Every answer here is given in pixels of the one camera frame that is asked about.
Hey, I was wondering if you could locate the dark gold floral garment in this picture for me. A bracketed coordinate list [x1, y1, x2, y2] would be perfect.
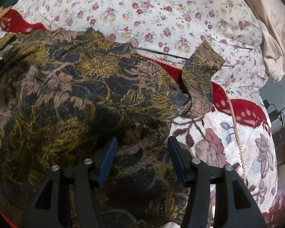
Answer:
[0, 27, 225, 228]

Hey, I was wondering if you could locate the red and white plush blanket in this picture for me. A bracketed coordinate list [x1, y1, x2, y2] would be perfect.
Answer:
[0, 9, 279, 228]

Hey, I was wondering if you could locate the beige curtain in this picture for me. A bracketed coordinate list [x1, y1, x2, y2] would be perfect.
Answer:
[246, 0, 285, 82]

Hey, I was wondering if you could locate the white floral bedsheet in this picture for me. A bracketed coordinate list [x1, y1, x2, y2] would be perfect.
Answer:
[14, 0, 268, 100]

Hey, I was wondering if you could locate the orange patterned blanket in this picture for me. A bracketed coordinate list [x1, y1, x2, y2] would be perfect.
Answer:
[0, 5, 13, 29]

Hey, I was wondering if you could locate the black power adapter with cable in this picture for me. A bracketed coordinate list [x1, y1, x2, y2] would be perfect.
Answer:
[263, 99, 285, 125]

